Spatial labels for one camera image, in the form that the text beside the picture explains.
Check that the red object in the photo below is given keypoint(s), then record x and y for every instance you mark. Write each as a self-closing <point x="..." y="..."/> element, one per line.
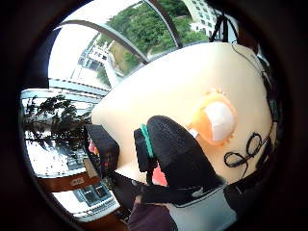
<point x="159" y="177"/>

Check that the orange and white soft toy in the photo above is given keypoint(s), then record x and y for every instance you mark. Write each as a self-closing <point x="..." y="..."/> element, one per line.
<point x="218" y="120"/>

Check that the the person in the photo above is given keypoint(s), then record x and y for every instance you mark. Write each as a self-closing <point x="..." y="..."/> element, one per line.
<point x="202" y="213"/>

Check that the black chair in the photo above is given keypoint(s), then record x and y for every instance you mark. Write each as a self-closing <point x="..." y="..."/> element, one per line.
<point x="104" y="146"/>

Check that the grey metal railing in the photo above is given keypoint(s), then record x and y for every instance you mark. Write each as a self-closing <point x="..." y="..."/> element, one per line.
<point x="118" y="35"/>

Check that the black tripod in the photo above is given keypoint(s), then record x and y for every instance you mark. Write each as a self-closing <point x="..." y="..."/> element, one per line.
<point x="224" y="27"/>

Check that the white building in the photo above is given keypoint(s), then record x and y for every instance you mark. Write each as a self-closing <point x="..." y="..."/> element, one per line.
<point x="202" y="14"/>

